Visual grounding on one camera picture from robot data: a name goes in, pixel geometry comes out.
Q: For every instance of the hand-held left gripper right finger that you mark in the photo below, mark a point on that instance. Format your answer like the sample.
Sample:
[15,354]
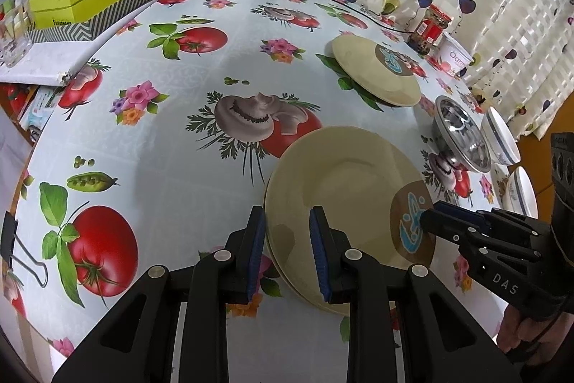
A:
[320,257]

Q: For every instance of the black binder clip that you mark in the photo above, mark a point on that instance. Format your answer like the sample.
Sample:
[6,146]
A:
[9,235]

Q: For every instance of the beige plate with brown print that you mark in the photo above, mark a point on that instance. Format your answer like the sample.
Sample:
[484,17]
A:
[358,60]
[277,264]
[349,185]

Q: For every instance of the stainless steel bowl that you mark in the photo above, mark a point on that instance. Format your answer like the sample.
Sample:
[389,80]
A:
[462,131]

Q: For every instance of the lime green box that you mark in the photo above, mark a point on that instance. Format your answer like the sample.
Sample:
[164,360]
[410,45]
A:
[76,8]

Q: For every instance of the zigzag patterned box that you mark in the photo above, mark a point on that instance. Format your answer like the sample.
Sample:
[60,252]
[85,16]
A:
[103,24]

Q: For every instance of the person's right hand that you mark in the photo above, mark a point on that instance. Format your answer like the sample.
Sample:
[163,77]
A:
[515,333]

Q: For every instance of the printed vegetable tablecloth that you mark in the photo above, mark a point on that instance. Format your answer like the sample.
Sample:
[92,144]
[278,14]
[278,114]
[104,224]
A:
[157,149]

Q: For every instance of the white yogurt tub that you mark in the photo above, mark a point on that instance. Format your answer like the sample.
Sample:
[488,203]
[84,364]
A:
[453,55]

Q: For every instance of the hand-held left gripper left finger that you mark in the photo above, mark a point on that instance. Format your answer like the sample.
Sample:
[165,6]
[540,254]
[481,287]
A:
[256,253]

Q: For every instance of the glass jar with red label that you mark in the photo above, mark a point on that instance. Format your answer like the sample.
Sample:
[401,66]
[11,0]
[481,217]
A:
[430,28]

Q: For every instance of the white bowl with blue stripe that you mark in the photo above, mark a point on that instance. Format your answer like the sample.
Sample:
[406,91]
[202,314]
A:
[500,131]
[522,190]

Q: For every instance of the wooden cabinet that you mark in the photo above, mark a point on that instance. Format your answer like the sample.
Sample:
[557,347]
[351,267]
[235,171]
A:
[545,185]

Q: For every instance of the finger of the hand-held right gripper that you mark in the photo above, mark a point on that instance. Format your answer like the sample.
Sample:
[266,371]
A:
[448,228]
[457,213]

